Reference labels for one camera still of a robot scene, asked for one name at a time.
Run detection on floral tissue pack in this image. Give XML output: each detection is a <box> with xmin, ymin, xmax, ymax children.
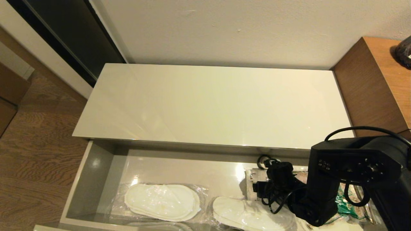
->
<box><xmin>245</xmin><ymin>167</ymin><xmax>273</xmax><ymax>199</ymax></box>

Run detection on white slippers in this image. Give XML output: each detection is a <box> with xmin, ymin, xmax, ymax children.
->
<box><xmin>111</xmin><ymin>181</ymin><xmax>210</xmax><ymax>224</ymax></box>
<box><xmin>207</xmin><ymin>195</ymin><xmax>302</xmax><ymax>231</ymax></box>

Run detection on glossy white drawer cabinet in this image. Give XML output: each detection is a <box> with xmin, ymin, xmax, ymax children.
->
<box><xmin>72</xmin><ymin>64</ymin><xmax>360</xmax><ymax>158</ymax></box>

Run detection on black tape roll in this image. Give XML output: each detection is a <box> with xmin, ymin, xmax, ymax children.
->
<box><xmin>257</xmin><ymin>155</ymin><xmax>274</xmax><ymax>170</ymax></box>

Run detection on green snack bag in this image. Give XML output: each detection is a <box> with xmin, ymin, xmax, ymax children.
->
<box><xmin>295</xmin><ymin>169</ymin><xmax>375</xmax><ymax>226</ymax></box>

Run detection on brown wooden side cabinet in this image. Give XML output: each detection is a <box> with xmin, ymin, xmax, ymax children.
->
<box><xmin>332</xmin><ymin>37</ymin><xmax>411</xmax><ymax>139</ymax></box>

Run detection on dark round object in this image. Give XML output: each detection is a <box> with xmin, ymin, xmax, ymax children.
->
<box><xmin>394</xmin><ymin>35</ymin><xmax>411</xmax><ymax>70</ymax></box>

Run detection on dark sliding door panel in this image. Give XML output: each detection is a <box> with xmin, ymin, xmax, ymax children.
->
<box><xmin>6</xmin><ymin>0</ymin><xmax>127</xmax><ymax>89</ymax></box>

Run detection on brown wooden furniture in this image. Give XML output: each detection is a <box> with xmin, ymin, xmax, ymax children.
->
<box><xmin>0</xmin><ymin>42</ymin><xmax>35</xmax><ymax>139</ymax></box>

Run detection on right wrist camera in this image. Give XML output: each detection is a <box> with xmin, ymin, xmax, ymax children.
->
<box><xmin>253</xmin><ymin>181</ymin><xmax>267</xmax><ymax>197</ymax></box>

